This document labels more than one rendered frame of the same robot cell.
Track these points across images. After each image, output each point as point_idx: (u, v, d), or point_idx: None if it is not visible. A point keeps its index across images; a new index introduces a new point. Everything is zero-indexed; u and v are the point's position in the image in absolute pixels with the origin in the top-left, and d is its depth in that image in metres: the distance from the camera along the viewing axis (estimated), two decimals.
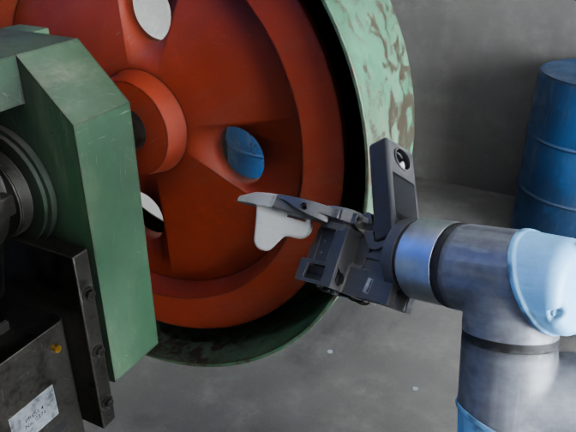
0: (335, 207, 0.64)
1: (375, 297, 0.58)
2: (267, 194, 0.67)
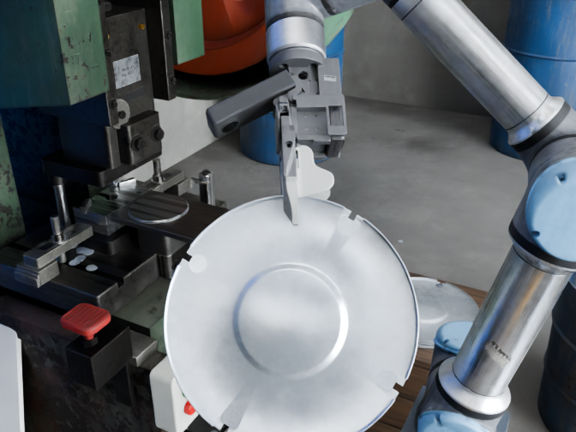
0: (279, 115, 0.74)
1: (336, 68, 0.79)
2: (285, 189, 0.73)
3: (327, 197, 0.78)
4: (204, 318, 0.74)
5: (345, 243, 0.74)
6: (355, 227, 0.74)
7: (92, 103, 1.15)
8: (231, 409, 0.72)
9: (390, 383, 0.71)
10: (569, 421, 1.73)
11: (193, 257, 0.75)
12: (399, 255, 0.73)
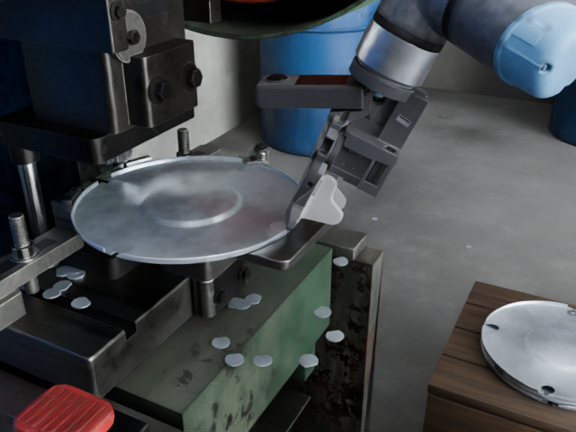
0: (319, 144, 0.66)
1: (417, 113, 0.65)
2: (290, 208, 0.71)
3: None
4: (198, 171, 0.90)
5: (261, 225, 0.76)
6: (277, 230, 0.75)
7: (80, 9, 0.64)
8: (121, 183, 0.86)
9: (120, 249, 0.71)
10: None
11: (248, 166, 0.91)
12: (248, 247, 0.70)
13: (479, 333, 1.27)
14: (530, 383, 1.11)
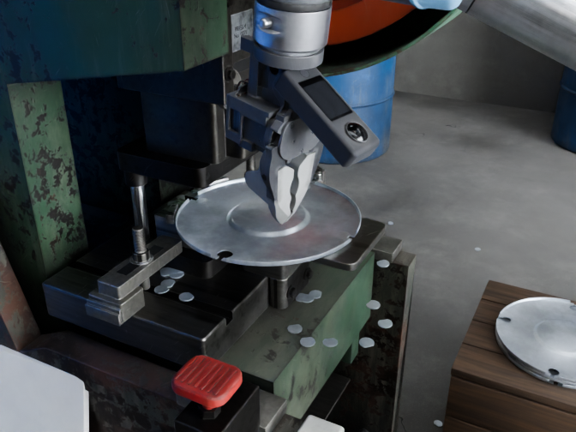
0: None
1: None
2: (304, 193, 0.75)
3: (248, 183, 0.75)
4: (205, 218, 1.00)
5: None
6: (309, 187, 1.11)
7: (200, 72, 0.83)
8: None
9: (345, 236, 0.95)
10: None
11: (198, 199, 1.06)
12: (340, 191, 1.08)
13: (494, 326, 1.47)
14: (538, 367, 1.31)
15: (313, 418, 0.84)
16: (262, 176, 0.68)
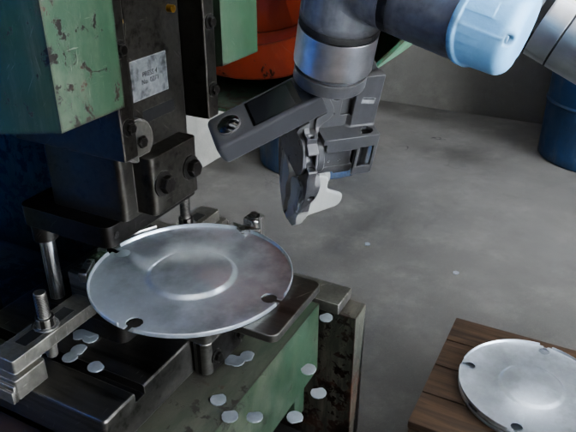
0: (304, 164, 0.64)
1: (379, 87, 0.63)
2: (295, 217, 0.71)
3: None
4: (184, 315, 0.83)
5: (136, 253, 0.97)
6: (125, 249, 0.98)
7: (97, 125, 0.74)
8: None
9: (240, 234, 1.02)
10: None
11: None
12: (151, 230, 1.02)
13: (457, 371, 1.38)
14: (501, 421, 1.22)
15: None
16: None
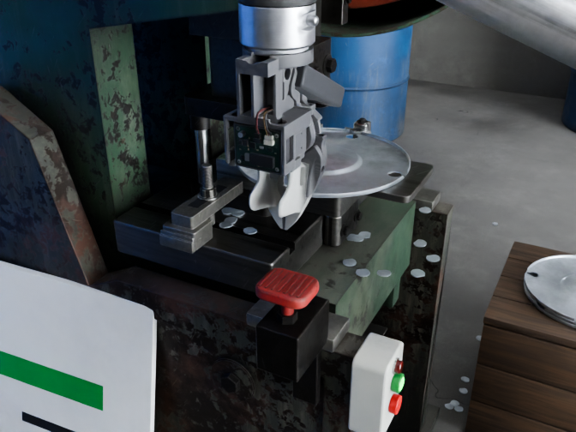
0: None
1: (237, 73, 0.62)
2: (271, 193, 0.75)
3: (279, 215, 0.69)
4: (381, 159, 1.08)
5: (288, 183, 1.00)
6: None
7: None
8: None
9: None
10: None
11: None
12: (249, 176, 1.01)
13: (521, 280, 1.54)
14: (567, 315, 1.38)
15: (375, 334, 0.91)
16: (319, 171, 0.69)
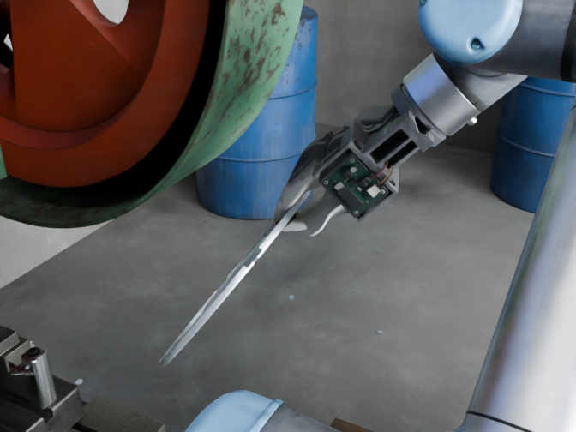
0: (337, 131, 0.70)
1: (397, 124, 0.60)
2: (285, 187, 0.73)
3: (310, 234, 0.69)
4: None
5: None
6: None
7: None
8: None
9: None
10: None
11: None
12: (166, 351, 0.85)
13: None
14: None
15: None
16: None
